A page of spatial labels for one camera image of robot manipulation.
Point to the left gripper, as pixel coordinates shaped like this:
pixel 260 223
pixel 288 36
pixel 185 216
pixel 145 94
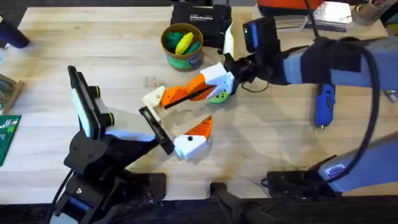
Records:
pixel 130 124

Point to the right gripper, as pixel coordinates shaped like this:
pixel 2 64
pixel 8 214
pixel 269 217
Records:
pixel 264 68

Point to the orange ribbed wedge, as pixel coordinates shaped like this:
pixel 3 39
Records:
pixel 174 96

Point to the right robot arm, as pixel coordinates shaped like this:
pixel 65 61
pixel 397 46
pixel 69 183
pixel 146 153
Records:
pixel 373 165

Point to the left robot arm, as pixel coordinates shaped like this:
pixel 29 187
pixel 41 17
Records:
pixel 76 194

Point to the blue electric screwdriver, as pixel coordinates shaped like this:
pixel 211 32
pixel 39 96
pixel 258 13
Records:
pixel 325 102

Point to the green disc with holes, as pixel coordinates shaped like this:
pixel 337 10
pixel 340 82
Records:
pixel 219 99

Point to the brown tub with toys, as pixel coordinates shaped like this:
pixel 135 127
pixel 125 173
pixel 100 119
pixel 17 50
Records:
pixel 183 59

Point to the black box with white print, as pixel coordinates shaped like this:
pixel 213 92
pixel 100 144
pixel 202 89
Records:
pixel 199 18

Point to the left wrist upright plate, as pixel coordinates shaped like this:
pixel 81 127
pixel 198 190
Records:
pixel 81 102

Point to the orange and black case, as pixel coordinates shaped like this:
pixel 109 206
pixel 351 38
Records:
pixel 286 4

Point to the grey booklet stack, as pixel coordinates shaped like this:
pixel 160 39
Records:
pixel 329 15

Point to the green board with blocks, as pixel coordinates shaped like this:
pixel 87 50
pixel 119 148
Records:
pixel 7 137

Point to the wooden tray with tools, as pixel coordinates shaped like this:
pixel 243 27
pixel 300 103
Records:
pixel 7 91

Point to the brown tape roll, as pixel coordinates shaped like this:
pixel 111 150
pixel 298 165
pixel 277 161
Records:
pixel 367 12

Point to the dark blue tool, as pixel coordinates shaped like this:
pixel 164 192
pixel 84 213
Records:
pixel 12 34

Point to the small grey tool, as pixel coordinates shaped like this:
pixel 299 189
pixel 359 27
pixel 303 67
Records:
pixel 391 96

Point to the black stand post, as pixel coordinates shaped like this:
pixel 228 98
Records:
pixel 227 199

